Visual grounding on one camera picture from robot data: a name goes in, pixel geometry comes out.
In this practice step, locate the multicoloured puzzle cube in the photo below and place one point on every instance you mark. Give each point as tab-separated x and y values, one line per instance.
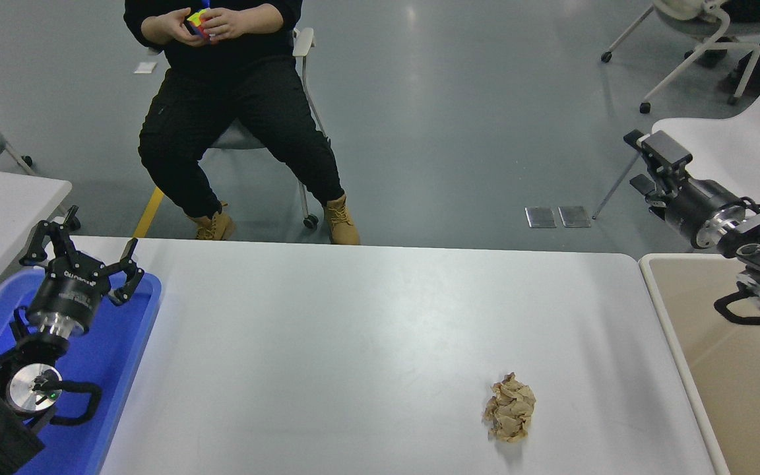
196	21

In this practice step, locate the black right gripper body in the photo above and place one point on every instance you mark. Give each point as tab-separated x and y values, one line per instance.
700	208

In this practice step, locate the white-framed rolling chair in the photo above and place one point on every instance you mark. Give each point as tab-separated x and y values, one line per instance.
683	10

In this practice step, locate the tan paper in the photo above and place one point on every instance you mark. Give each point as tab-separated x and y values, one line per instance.
508	409

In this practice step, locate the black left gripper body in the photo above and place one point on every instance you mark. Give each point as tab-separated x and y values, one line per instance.
70	292

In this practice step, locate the yellow floor tape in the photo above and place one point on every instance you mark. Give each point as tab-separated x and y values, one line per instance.
148	214

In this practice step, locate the metal floor plate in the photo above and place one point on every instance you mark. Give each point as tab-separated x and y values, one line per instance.
541	217
574	216

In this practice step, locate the person's right hand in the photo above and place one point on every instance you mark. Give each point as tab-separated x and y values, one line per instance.
165	28

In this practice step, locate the blue plastic tray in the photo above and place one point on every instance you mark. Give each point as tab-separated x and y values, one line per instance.
123	343

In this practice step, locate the person's left hand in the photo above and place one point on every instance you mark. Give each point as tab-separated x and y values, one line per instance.
235	21

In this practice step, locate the white paper scrap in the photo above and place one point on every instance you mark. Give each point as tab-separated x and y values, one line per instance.
146	66

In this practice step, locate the large pale bin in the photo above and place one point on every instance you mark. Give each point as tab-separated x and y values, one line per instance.
736	396

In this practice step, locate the white shell chair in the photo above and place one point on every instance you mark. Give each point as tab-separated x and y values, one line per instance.
736	145

